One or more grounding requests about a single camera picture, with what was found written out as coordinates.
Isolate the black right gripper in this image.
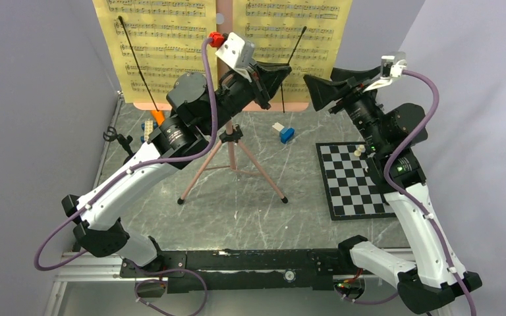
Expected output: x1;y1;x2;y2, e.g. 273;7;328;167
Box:
304;65;389;152

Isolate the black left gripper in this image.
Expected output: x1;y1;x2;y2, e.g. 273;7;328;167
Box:
202;58;293;136

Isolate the yellow sheet music page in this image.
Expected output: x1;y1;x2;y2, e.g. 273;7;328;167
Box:
93;0;217;110
233;0;352;102

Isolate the pink music stand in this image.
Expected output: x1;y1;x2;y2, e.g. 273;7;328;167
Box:
132;0;310;206

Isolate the orange toy microphone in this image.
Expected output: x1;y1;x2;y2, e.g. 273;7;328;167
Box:
150;110;165;126

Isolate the black microphone stand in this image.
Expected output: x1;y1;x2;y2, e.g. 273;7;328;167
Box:
102;126;134;157

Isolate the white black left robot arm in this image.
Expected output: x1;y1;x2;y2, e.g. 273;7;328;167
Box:
63;61;292;277

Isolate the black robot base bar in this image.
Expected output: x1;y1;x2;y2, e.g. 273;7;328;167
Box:
119;248;358;294

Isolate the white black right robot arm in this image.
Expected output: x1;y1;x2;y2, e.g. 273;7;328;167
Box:
303;69;482;315

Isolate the white blue toy block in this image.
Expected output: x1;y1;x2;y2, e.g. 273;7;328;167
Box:
272;122;295;144

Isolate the white chess piece upper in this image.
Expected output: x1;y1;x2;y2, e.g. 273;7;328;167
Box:
354;144;366;157

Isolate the black white chessboard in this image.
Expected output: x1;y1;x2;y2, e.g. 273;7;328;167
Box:
315;142;395;221

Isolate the white blue toy car chassis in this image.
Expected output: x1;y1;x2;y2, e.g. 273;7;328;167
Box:
140;120;157;143

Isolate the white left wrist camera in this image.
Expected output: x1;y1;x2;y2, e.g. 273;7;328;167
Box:
209;32;255;70

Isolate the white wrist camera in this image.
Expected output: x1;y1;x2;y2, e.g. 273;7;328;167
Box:
363;51;407;92
209;32;255;70

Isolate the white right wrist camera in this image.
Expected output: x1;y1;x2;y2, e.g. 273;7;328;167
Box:
363;51;407;92

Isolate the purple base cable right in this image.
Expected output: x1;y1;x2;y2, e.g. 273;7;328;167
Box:
339;290;400;306

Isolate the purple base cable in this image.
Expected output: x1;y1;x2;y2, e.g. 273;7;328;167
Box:
339;290;400;306
134;268;210;316

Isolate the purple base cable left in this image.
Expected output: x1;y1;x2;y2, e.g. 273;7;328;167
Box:
134;268;210;316

